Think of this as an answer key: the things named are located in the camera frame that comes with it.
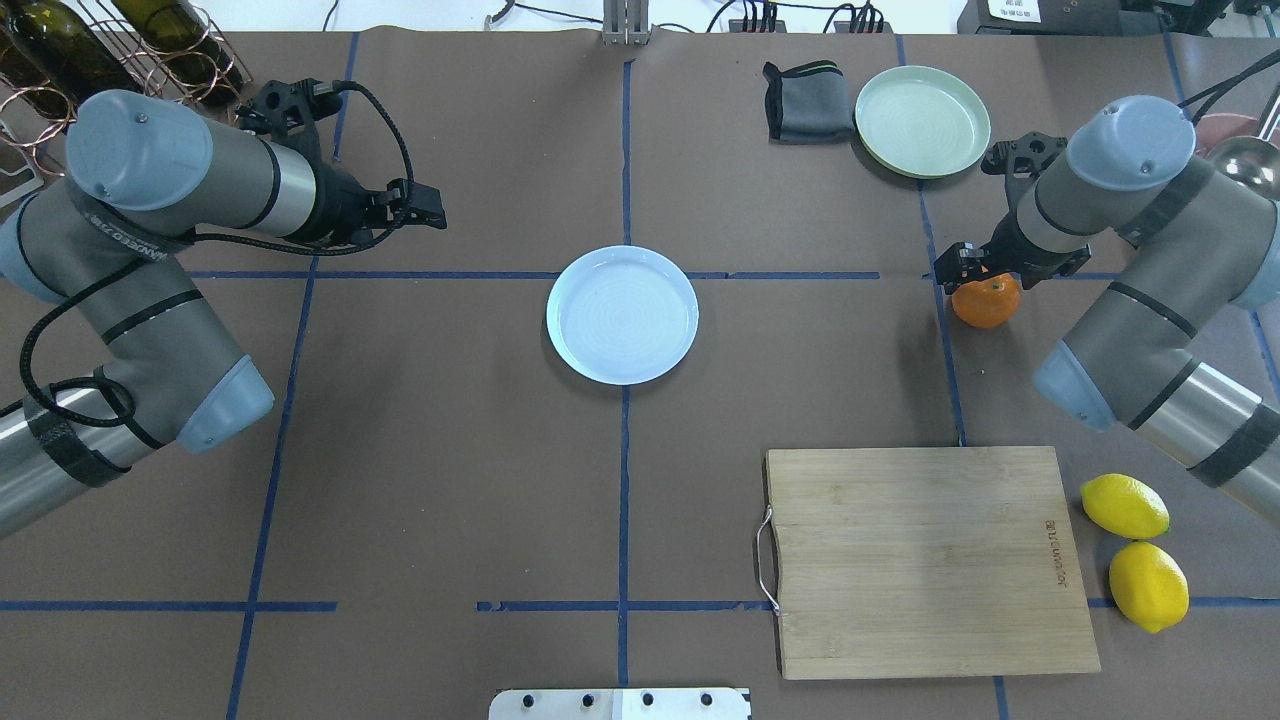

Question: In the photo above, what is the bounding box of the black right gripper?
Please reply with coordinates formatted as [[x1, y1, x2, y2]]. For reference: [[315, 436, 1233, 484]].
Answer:
[[934, 225, 1093, 293]]

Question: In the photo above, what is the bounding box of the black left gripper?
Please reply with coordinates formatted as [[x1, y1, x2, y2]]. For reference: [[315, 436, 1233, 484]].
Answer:
[[300, 161, 448, 247]]

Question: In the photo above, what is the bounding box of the orange mandarin fruit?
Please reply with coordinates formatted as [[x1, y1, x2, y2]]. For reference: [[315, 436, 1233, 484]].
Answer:
[[951, 273, 1021, 329]]

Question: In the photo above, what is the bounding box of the light blue plate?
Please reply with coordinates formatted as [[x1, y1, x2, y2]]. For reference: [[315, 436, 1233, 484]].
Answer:
[[545, 245, 700, 386]]

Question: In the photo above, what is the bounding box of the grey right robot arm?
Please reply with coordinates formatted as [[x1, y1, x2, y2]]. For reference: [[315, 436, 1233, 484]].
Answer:
[[933, 95, 1279, 523]]

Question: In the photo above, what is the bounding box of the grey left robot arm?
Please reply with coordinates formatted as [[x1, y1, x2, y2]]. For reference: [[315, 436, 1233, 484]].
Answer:
[[3, 79, 447, 536]]

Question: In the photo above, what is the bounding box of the light green plate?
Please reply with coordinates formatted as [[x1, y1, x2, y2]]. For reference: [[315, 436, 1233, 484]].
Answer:
[[854, 65, 992, 181]]

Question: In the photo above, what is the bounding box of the grey folded cloth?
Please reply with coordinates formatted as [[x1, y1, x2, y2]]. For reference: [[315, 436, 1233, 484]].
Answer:
[[762, 60, 855, 145]]

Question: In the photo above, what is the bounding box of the pink plastic bowl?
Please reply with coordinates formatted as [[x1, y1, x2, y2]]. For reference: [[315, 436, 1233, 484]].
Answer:
[[1194, 113, 1260, 158]]

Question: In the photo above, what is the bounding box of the yellow lemon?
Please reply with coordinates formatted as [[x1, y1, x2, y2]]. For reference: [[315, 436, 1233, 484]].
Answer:
[[1107, 541, 1190, 634], [1080, 473, 1171, 541]]

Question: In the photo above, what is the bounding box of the dark green wine bottle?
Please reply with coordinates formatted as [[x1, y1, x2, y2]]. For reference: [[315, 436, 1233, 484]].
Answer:
[[113, 1, 244, 109], [3, 1, 143, 106]]

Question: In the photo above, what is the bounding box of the bamboo cutting board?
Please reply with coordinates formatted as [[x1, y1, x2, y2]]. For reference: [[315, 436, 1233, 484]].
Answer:
[[764, 446, 1101, 682]]

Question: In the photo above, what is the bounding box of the metal ice scoop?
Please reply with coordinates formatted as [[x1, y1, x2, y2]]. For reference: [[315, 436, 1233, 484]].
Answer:
[[1207, 85, 1279, 201]]

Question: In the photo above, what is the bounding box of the copper wire bottle rack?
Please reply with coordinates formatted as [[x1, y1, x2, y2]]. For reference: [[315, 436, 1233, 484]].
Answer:
[[1, 1, 253, 177]]

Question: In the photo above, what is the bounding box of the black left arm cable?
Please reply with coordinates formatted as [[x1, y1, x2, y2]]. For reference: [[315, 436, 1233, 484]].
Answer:
[[18, 79, 416, 461]]

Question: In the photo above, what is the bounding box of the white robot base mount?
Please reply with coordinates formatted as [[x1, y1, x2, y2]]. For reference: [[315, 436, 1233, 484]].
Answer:
[[488, 687, 753, 719]]

